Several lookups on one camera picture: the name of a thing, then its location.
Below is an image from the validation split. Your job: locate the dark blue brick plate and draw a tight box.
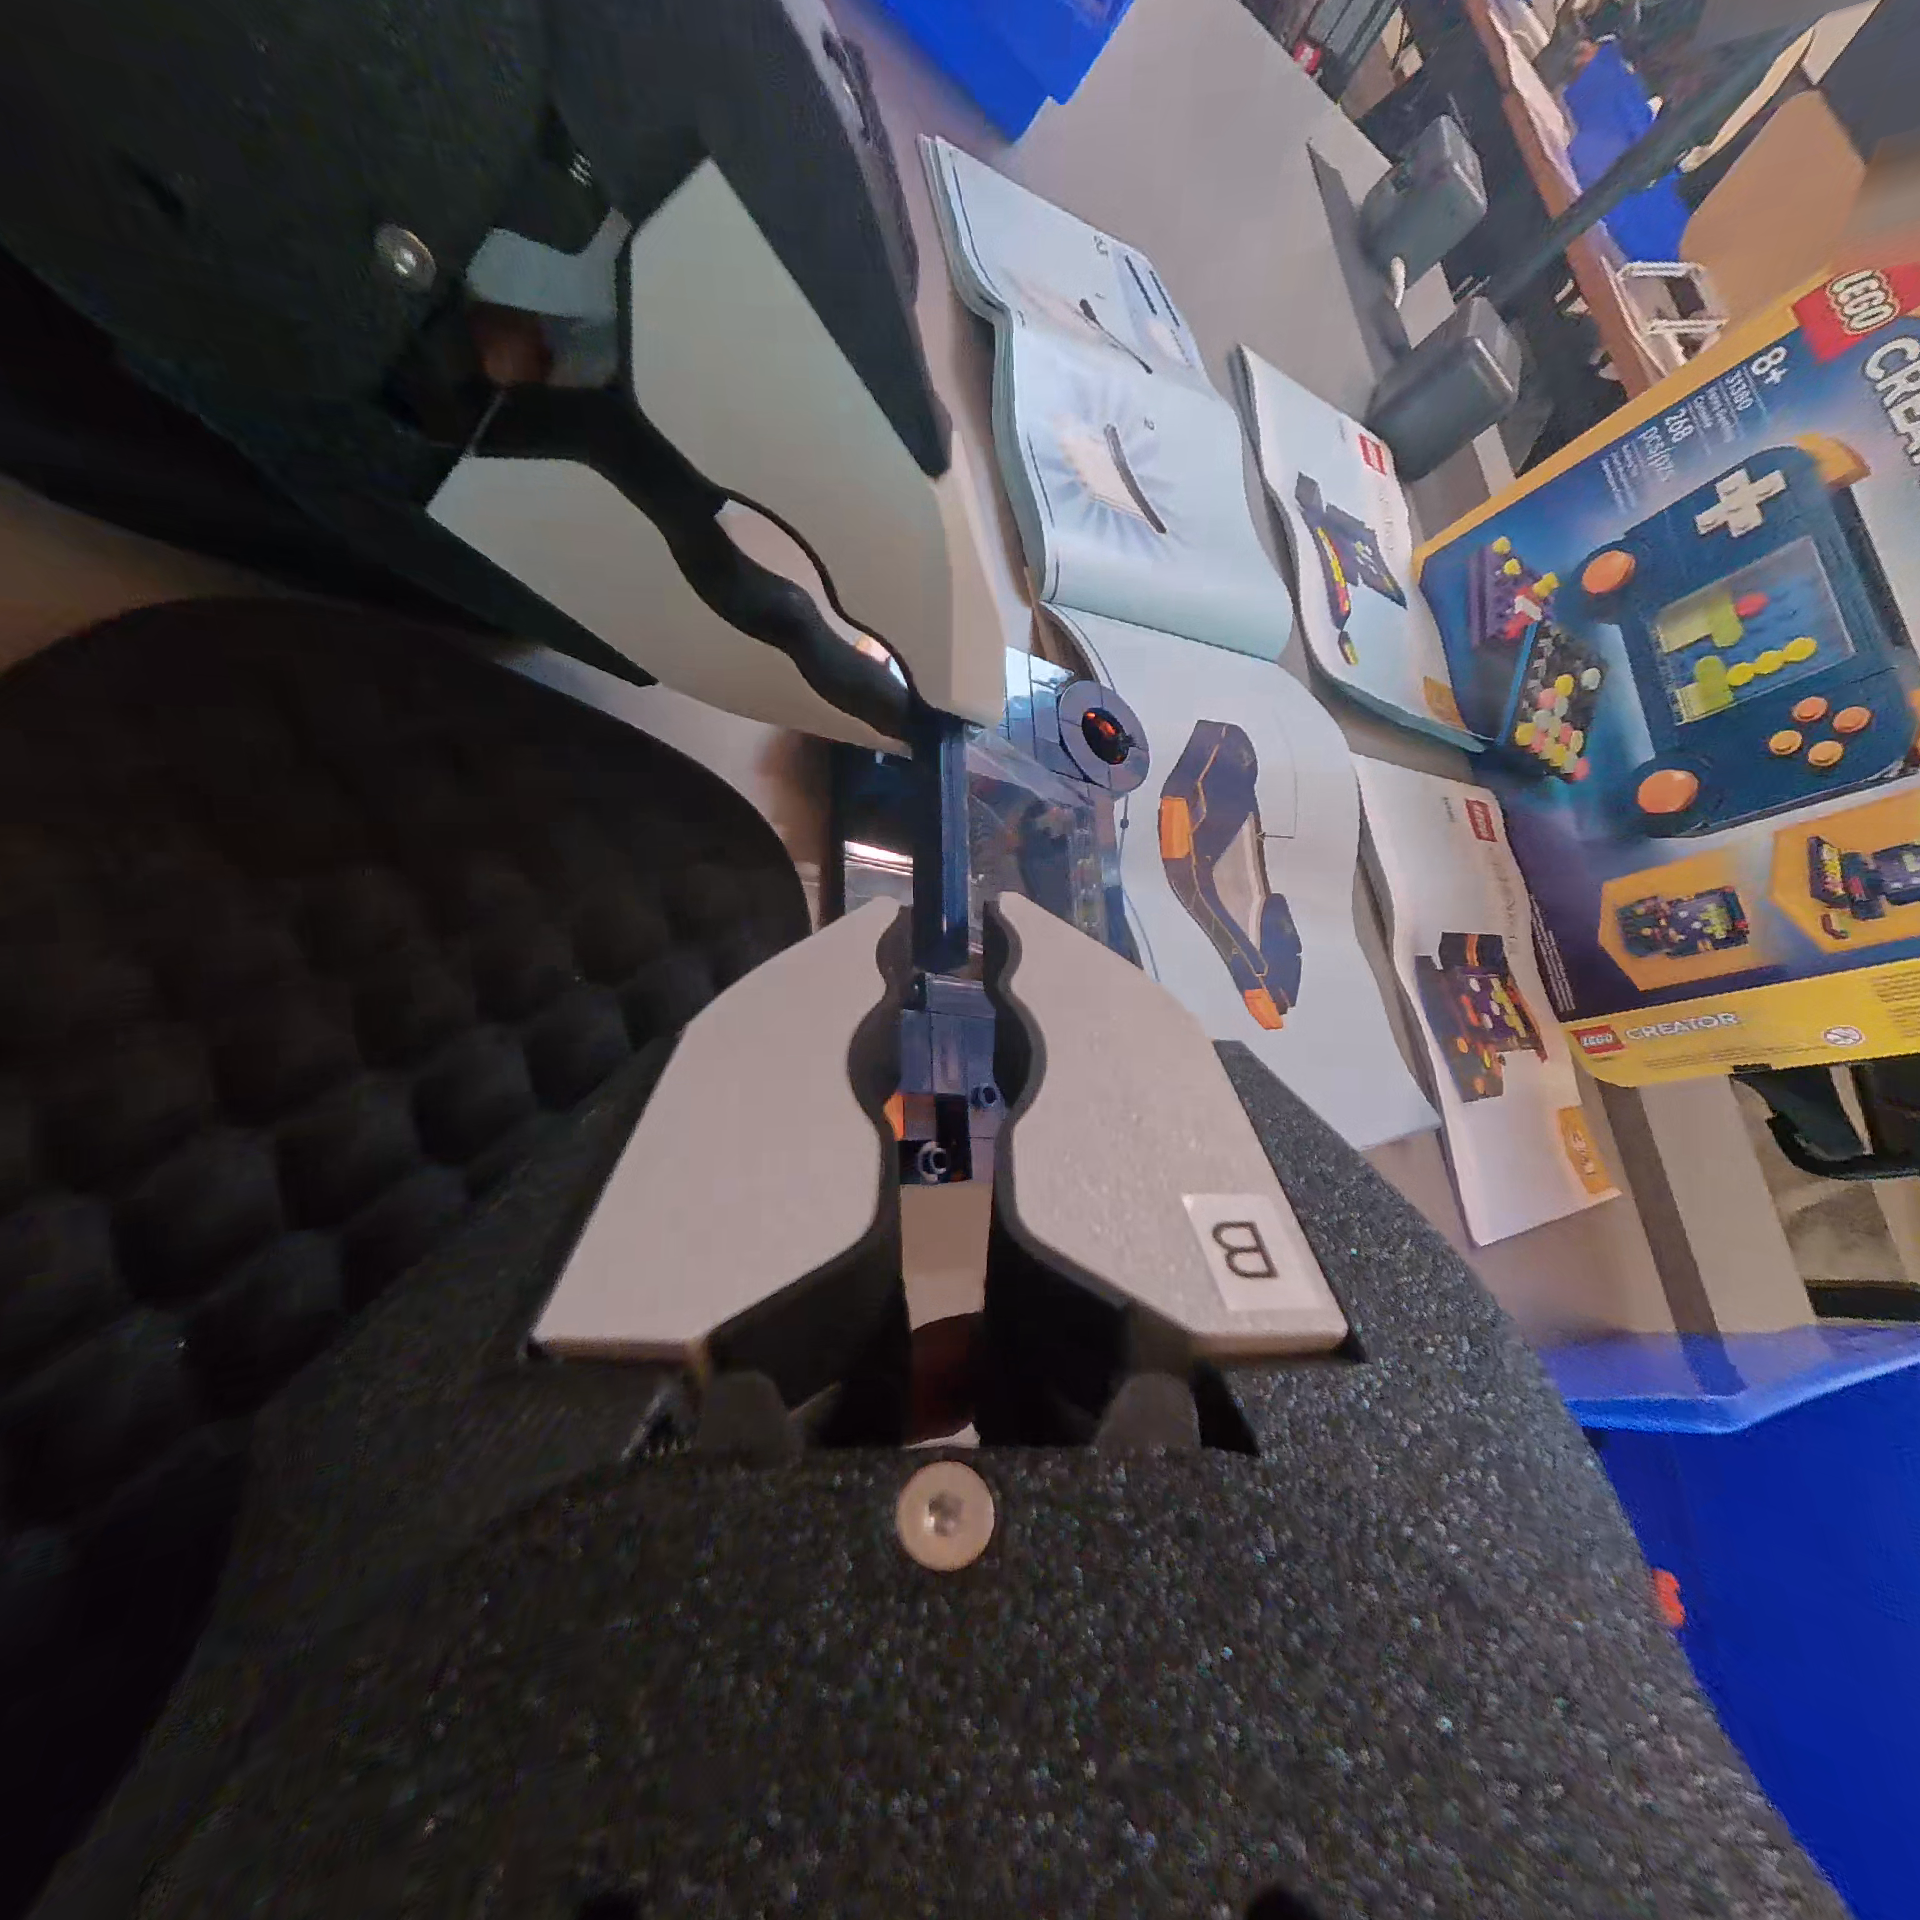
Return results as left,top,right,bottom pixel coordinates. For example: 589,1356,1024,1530
908,719,975,980

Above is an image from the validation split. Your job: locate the dark blue brick console model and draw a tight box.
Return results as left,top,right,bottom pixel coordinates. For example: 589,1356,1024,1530
823,645,1156,1190

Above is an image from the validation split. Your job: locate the arcade cover instruction booklet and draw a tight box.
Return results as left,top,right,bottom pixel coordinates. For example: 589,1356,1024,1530
1350,750,1625,1251

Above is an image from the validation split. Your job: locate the white wire stand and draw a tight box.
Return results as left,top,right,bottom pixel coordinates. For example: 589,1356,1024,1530
1612,255,1730,357

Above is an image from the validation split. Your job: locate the blue plastic bin with divider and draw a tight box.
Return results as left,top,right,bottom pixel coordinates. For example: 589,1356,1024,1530
878,0,1135,146

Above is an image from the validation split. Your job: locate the black power adapter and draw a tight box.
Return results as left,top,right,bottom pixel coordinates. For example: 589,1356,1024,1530
1364,298,1527,484
1357,111,1490,290

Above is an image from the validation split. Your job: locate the wooden table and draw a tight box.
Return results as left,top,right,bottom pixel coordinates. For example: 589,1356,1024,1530
1462,0,1670,395

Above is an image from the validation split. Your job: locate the black pole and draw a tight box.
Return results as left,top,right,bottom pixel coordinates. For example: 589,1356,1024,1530
1477,30,1825,312

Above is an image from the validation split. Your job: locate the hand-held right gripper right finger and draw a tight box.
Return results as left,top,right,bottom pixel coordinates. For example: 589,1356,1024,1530
983,893,1353,1365

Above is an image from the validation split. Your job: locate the black bumpy cushion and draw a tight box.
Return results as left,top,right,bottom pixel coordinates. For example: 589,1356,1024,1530
0,596,816,1578

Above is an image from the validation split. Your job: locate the large blue plastic bin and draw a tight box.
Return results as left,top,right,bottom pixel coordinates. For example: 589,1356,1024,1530
1544,1318,1920,1920

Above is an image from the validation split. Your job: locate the small blue plastic bin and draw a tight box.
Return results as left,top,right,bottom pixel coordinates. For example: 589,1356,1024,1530
1558,45,1684,260

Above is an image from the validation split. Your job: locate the yellow blue brick set box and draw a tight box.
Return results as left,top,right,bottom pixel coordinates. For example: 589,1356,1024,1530
1410,268,1920,1092

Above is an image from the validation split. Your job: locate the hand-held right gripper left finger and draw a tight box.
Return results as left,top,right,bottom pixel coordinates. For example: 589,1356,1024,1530
527,895,917,1374

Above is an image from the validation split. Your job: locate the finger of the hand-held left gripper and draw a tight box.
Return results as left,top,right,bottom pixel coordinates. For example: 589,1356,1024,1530
626,158,1010,723
426,451,917,752

